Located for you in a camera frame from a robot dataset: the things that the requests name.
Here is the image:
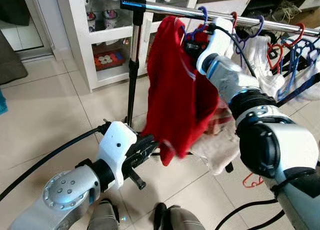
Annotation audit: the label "purple plastic hanger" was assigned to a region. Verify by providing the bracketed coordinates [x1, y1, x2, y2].
[187, 6, 210, 41]
[239, 15, 266, 47]

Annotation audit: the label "white trousers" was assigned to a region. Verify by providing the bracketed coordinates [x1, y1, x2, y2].
[245, 35, 288, 98]

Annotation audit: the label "red patterned box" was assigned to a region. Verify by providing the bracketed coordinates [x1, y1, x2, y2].
[92, 50, 125, 71]

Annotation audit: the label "red polo shirt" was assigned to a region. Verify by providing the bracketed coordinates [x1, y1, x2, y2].
[141, 16, 223, 166]

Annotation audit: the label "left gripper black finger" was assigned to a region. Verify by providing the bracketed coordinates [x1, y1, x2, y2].
[143, 144, 162, 166]
[135, 133, 162, 153]

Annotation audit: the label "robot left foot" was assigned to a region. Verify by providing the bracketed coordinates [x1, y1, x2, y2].
[87, 199, 122, 230]

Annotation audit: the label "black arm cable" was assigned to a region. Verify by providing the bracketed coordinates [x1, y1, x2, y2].
[0, 122, 111, 201]
[212, 24, 258, 78]

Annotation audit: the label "chrome and black clothes rack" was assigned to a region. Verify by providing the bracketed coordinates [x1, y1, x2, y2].
[120, 0, 320, 171]

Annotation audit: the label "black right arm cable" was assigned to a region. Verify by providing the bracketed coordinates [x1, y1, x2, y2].
[212, 24, 258, 78]

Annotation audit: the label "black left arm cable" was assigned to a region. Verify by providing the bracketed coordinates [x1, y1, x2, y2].
[0, 122, 111, 201]

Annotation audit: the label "black bag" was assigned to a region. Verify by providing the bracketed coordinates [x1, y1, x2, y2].
[0, 0, 31, 26]

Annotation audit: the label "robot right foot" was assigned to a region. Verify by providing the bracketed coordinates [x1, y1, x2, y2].
[152, 202, 207, 230]

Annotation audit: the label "white framed glass door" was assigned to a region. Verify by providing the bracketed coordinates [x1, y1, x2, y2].
[0, 0, 68, 63]

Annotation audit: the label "grey topped low sideboard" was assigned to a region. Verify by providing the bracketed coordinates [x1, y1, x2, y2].
[200, 0, 320, 28]

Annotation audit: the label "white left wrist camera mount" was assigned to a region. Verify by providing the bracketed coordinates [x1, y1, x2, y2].
[96, 121, 138, 191]

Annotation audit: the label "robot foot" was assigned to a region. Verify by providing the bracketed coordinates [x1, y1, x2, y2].
[152, 202, 207, 230]
[87, 199, 122, 230]

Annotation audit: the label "white glass door cabinet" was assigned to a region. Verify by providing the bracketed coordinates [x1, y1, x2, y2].
[54, 0, 201, 92]

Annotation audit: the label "black floor cable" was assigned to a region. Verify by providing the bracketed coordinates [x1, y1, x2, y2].
[215, 199, 286, 230]

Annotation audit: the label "grey curtain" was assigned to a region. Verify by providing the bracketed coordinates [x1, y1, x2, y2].
[0, 32, 28, 86]

